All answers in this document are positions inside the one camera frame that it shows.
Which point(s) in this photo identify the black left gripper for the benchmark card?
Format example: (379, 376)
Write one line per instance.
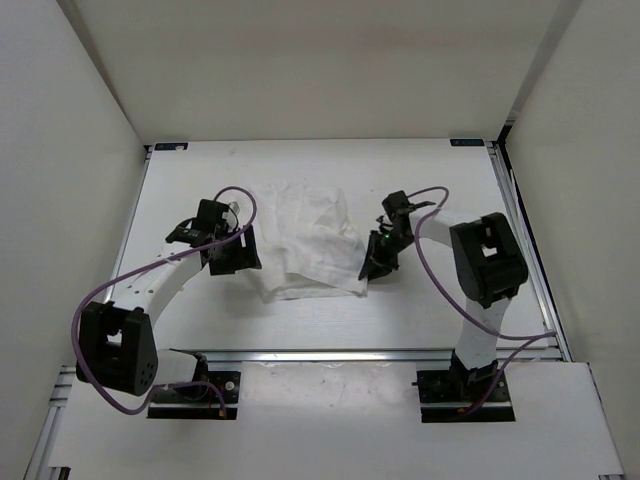
(245, 256)

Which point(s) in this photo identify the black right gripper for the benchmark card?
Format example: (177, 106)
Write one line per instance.
(375, 264)

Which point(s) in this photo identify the white fabric skirt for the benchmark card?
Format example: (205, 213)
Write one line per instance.
(307, 243)

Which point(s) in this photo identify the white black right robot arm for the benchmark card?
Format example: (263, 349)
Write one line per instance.
(489, 266)

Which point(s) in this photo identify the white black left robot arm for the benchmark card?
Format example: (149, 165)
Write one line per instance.
(114, 341)

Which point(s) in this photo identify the blue label sticker left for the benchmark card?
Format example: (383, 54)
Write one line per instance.
(171, 146)

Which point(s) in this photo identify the blue label sticker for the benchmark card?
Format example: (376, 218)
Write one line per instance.
(466, 142)
(171, 146)

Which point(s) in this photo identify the blue label sticker right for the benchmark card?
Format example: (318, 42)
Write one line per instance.
(466, 142)

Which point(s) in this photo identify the white front cover board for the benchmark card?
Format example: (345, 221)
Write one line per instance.
(348, 421)

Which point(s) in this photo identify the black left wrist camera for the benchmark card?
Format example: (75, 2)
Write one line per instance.
(214, 221)

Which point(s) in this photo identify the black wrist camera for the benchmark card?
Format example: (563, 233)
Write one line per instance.
(397, 208)
(214, 221)

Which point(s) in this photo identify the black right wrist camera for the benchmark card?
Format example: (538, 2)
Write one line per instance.
(397, 208)

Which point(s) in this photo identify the aluminium table edge rail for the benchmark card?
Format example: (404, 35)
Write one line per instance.
(328, 356)

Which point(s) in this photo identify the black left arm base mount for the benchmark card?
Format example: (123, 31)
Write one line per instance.
(200, 402)

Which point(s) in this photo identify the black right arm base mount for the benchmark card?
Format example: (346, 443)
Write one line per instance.
(442, 400)

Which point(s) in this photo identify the aluminium right frame rail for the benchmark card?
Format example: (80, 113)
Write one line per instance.
(517, 214)

